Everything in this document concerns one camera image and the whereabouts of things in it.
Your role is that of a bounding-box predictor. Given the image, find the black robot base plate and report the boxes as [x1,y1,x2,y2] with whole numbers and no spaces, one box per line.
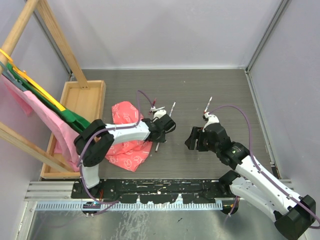
[71,178,249,204]

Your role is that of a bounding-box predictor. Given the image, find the aluminium rail front edge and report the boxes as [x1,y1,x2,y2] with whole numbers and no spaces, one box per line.
[24,181,76,202]

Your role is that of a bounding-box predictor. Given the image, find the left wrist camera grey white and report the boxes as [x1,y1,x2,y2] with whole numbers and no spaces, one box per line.
[153,109,167,119]

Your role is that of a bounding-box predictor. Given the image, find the dark red capped pen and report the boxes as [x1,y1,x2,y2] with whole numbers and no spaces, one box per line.
[148,98,157,115]

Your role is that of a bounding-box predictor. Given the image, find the yellow hanger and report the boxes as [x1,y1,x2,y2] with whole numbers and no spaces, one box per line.
[0,49,66,111]

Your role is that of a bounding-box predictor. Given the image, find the aluminium corner profile right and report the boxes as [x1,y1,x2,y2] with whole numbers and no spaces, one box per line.
[245,0,291,73]

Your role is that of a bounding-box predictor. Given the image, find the slotted cable duct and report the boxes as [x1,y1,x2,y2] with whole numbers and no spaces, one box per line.
[35,200,223,212]

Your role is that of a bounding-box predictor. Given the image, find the wooden rack base tray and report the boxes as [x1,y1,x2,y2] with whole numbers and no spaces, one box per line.
[40,80,106,179]

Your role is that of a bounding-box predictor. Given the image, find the pink garment on hanger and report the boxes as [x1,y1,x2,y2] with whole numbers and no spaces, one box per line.
[0,75,79,172]

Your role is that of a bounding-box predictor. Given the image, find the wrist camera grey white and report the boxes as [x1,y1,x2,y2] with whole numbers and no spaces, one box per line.
[202,112,220,132]
[153,109,167,119]

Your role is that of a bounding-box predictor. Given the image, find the aluminium corner profile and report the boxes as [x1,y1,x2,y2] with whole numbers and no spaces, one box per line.
[245,0,291,73]
[33,8,73,82]

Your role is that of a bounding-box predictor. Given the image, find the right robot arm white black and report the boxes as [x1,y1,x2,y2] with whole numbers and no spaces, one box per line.
[185,123,320,240]

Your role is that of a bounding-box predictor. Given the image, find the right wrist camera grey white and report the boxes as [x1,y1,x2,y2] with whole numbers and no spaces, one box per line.
[202,112,220,132]

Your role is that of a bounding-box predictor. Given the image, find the aluminium corner profile left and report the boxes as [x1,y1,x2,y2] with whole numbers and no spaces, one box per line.
[33,8,73,82]

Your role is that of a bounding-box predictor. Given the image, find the coral patterned cloth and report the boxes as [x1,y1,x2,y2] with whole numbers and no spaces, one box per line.
[105,101,153,172]

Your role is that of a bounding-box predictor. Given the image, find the grey-blue hanger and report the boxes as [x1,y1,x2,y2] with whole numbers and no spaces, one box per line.
[0,62,27,92]

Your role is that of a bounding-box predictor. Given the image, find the green garment on hanger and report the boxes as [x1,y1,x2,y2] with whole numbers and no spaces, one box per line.
[6,63,91,133]

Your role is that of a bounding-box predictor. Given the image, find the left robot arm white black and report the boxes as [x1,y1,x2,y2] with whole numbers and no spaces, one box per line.
[73,113,176,198]

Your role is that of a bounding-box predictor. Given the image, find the short white pen red tip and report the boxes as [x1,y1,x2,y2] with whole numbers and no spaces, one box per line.
[169,101,176,116]

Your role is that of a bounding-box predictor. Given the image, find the wooden clothes rack frame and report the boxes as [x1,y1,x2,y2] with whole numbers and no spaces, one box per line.
[0,0,90,173]

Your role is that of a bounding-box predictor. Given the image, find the white pen brown cap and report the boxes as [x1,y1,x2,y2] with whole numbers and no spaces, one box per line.
[155,142,160,153]

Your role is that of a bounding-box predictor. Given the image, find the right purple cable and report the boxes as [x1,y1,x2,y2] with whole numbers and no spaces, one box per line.
[204,104,320,230]

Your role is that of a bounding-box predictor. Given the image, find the white pen lying crosswise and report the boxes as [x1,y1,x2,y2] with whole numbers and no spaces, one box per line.
[150,106,165,113]

